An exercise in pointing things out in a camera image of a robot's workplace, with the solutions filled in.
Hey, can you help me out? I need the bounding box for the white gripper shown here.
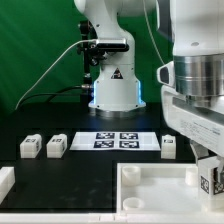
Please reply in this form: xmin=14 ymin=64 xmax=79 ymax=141
xmin=161 ymin=86 xmax=224 ymax=184

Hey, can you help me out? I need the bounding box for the white square tabletop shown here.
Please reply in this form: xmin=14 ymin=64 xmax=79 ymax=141
xmin=116 ymin=163 xmax=224 ymax=224

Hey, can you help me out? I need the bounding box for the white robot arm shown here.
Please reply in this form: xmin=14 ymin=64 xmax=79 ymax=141
xmin=73 ymin=0 xmax=224 ymax=183

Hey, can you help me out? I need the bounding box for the white marker sheet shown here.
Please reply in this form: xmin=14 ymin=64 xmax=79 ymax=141
xmin=70 ymin=131 xmax=160 ymax=151

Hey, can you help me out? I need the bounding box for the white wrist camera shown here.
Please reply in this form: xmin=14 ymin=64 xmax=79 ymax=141
xmin=157 ymin=62 xmax=175 ymax=87

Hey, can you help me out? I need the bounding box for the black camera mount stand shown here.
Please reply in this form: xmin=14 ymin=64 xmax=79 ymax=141
xmin=77 ymin=20 xmax=129 ymax=102

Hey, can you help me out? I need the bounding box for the white cable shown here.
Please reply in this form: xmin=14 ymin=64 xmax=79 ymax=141
xmin=14 ymin=39 xmax=98 ymax=111

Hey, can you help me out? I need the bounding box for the black cable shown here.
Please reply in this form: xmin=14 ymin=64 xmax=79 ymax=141
xmin=18 ymin=85 xmax=94 ymax=109

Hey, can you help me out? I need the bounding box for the white left obstacle wall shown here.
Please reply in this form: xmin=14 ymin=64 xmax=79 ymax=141
xmin=0 ymin=167 xmax=15 ymax=204

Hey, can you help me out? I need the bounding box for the white obstacle wall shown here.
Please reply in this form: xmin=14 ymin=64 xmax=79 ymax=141
xmin=0 ymin=167 xmax=15 ymax=204
xmin=0 ymin=213 xmax=115 ymax=224

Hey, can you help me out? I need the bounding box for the white front obstacle wall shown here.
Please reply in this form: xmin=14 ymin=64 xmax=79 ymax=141
xmin=0 ymin=213 xmax=115 ymax=224

